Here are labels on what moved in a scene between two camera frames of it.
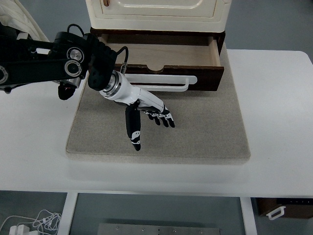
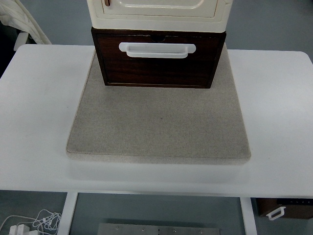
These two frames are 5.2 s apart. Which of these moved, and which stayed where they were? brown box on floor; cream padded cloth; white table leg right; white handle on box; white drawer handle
Moved: white drawer handle
Stayed: white handle on box; white table leg right; cream padded cloth; brown box on floor
